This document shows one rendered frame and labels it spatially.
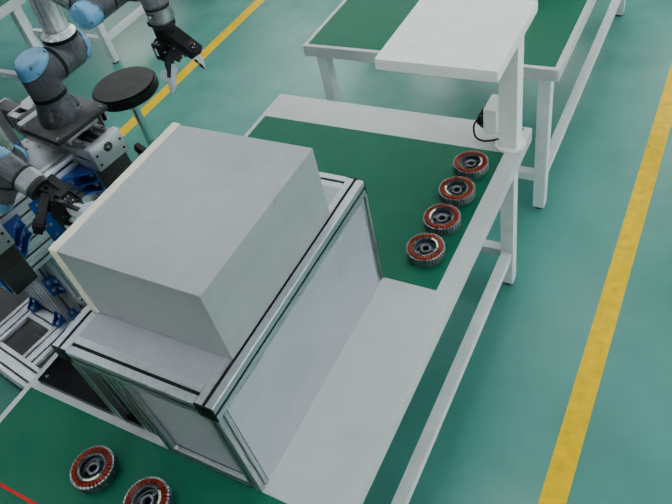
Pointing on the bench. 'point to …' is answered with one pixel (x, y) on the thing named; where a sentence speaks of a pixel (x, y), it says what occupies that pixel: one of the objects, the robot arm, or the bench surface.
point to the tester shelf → (110, 341)
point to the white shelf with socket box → (469, 54)
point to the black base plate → (76, 386)
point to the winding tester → (197, 235)
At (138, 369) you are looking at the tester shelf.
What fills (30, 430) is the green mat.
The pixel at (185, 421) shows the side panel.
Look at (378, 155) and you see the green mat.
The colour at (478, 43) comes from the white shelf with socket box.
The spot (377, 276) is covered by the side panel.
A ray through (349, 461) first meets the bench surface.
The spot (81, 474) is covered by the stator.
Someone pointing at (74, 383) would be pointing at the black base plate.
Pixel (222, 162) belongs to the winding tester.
